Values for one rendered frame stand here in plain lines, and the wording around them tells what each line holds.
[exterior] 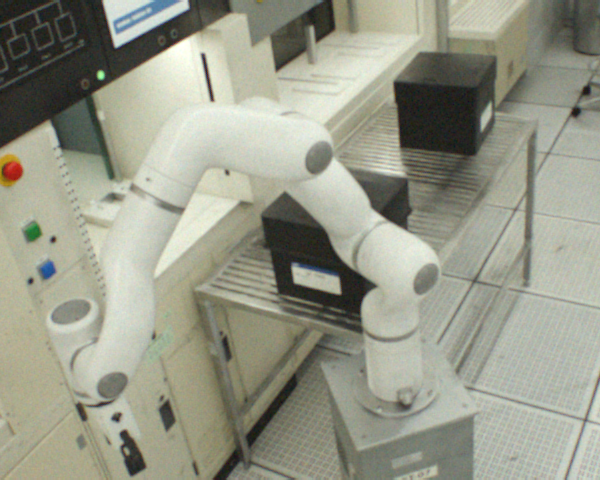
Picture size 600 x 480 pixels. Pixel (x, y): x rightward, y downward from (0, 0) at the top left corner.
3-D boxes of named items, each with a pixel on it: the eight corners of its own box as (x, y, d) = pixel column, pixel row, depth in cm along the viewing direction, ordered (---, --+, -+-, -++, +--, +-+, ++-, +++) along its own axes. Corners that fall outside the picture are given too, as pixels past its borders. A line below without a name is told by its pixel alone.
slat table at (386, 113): (406, 532, 223) (391, 342, 182) (241, 468, 252) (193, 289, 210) (531, 283, 313) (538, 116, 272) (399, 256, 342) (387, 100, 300)
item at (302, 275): (275, 293, 204) (265, 240, 195) (325, 238, 223) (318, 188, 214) (367, 318, 191) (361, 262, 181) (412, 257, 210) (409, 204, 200)
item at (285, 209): (364, 272, 181) (359, 226, 174) (261, 248, 196) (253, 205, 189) (413, 210, 202) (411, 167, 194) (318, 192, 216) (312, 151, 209)
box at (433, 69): (476, 157, 253) (476, 87, 239) (396, 148, 265) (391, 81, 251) (497, 121, 273) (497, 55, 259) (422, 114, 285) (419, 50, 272)
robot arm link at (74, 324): (131, 378, 118) (108, 349, 125) (108, 314, 111) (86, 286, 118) (82, 405, 115) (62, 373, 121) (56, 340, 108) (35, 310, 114)
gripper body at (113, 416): (132, 390, 119) (150, 438, 125) (107, 357, 127) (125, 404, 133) (89, 413, 116) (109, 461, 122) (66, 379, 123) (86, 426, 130)
